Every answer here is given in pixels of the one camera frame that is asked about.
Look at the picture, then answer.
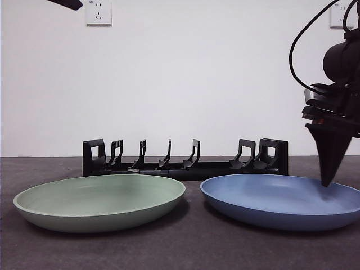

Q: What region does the blue round plate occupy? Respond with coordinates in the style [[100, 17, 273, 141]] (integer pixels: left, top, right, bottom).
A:
[[199, 173, 360, 232]]

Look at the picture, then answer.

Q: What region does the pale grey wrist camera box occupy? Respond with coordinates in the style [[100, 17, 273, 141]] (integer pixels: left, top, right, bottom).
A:
[[304, 83, 348, 109]]

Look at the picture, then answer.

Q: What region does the black plastic plate rack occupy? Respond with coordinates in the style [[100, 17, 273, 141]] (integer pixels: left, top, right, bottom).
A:
[[82, 138, 289, 181]]

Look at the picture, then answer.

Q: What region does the green round plate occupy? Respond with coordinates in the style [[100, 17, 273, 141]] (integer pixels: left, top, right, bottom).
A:
[[13, 174, 186, 233]]

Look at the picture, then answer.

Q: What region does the white wall socket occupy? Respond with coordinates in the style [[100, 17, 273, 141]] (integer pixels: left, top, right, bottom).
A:
[[86, 0, 113, 28], [329, 3, 354, 29]]

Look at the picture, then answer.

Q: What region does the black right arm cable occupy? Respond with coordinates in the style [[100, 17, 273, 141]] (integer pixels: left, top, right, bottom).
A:
[[289, 0, 340, 88], [341, 0, 358, 33]]

